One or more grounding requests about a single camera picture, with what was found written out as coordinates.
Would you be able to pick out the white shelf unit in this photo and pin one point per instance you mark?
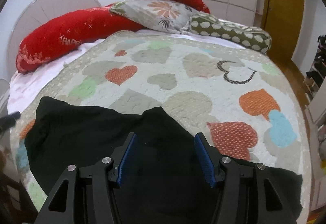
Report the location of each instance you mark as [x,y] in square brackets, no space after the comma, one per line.
[315,113]

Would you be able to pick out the long red pillow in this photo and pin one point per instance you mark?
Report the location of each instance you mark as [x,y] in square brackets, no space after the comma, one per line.
[65,33]

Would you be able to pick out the black pants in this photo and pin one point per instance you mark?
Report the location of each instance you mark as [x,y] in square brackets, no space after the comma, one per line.
[165,182]

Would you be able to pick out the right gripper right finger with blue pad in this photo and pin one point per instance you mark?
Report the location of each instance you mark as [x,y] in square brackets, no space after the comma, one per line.
[249,192]

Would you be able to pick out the floral grey pillow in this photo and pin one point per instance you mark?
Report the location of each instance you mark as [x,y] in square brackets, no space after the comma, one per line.
[159,15]

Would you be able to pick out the heart pattern quilt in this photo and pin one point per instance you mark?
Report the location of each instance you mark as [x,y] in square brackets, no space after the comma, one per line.
[238,98]

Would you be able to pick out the wooden door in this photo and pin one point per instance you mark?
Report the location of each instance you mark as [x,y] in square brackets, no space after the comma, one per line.
[283,23]

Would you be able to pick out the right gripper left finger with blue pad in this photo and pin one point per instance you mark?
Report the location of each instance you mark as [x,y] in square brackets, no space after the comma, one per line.
[86,195]

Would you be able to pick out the round white headboard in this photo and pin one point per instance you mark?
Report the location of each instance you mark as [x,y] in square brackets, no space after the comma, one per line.
[38,13]

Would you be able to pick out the green white patterned bolster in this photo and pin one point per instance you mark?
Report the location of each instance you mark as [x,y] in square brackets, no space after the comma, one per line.
[249,37]

